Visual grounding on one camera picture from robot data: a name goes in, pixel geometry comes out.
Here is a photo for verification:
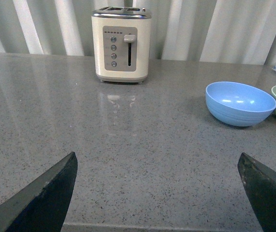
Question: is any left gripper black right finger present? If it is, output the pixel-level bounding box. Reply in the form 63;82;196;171
237;153;276;232

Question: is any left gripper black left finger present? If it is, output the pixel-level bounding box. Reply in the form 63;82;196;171
0;152;77;232

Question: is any blue bowl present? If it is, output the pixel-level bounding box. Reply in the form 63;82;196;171
205;81;276;127

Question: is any cream two-slot toaster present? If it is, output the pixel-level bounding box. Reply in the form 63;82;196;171
92;6;152;83

